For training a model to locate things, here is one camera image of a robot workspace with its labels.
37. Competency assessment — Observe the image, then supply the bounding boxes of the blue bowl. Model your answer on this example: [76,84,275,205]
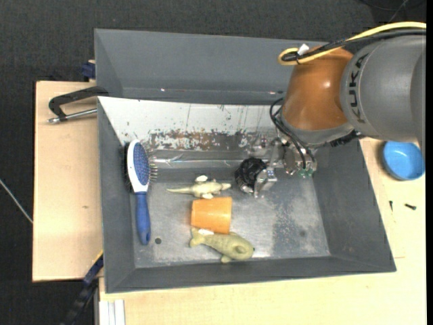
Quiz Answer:
[382,140,426,181]

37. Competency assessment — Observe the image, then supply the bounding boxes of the pale wood board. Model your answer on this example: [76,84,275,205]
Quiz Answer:
[32,80,104,283]

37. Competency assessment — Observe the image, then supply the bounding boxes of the grey metal bin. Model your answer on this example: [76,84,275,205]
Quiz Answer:
[93,28,397,294]

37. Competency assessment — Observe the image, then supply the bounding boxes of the pale green toy crocodile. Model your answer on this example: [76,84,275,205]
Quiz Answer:
[165,175,233,200]

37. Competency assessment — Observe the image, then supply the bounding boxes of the orange plastic cup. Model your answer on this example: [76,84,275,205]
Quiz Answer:
[189,196,233,235]

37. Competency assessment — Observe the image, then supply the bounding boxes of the black round bristly object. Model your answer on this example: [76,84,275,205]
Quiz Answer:
[234,157,268,194]

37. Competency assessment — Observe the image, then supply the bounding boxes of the pale green toy whale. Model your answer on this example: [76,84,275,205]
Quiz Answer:
[188,227,255,263]

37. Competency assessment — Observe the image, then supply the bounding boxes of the blue and white hairbrush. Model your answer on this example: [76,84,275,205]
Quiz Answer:
[120,139,159,246]

